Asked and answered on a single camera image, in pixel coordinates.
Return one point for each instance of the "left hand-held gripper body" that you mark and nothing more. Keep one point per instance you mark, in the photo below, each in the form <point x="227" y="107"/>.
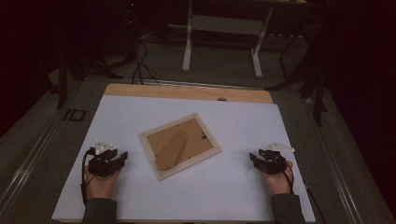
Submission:
<point x="101" y="166"/>

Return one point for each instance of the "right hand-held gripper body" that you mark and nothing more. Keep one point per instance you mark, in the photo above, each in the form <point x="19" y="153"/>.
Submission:
<point x="274" y="163"/>

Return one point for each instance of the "wooden photo frame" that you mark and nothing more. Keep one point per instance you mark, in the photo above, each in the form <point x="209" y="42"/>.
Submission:
<point x="186" y="137"/>

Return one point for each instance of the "person's left hand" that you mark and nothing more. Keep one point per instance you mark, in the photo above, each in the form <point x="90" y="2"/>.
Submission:
<point x="101" y="186"/>

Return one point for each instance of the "person's right hand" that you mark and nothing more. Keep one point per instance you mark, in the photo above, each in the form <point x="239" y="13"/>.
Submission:
<point x="278" y="183"/>

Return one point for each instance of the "black metal stand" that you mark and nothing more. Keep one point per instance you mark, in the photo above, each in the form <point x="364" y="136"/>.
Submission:
<point x="318" y="99"/>
<point x="62" y="81"/>

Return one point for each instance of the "black floor bracket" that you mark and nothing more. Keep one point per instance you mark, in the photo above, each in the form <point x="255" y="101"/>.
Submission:
<point x="74" y="115"/>

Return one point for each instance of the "metal floor rail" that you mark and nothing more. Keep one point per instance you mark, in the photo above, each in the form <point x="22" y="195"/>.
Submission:
<point x="29" y="161"/>
<point x="336" y="174"/>

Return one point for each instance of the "white metal desk frame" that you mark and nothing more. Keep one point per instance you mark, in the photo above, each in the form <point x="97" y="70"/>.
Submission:
<point x="224" y="25"/>

